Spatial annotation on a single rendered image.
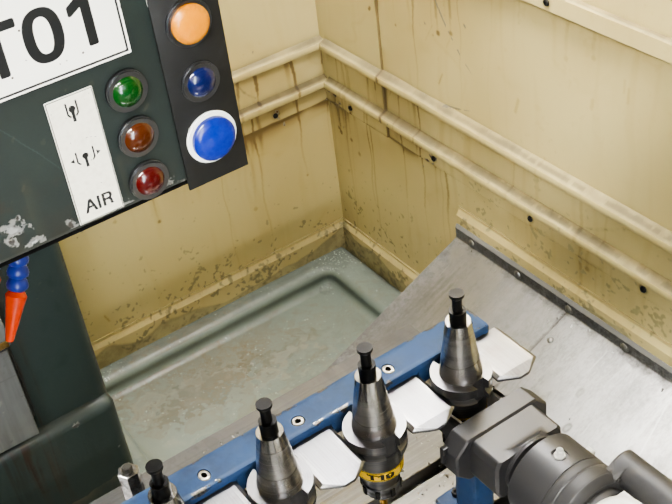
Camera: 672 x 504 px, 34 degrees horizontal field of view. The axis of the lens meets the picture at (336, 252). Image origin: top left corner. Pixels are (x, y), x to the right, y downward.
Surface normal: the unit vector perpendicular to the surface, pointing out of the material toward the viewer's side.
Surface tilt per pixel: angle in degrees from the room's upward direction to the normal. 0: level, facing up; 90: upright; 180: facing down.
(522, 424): 0
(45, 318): 90
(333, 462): 0
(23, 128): 90
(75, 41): 90
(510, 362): 0
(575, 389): 24
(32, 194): 90
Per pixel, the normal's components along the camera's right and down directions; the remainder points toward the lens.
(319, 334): -0.11, -0.79
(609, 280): -0.81, 0.42
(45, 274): 0.57, 0.45
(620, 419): -0.43, -0.56
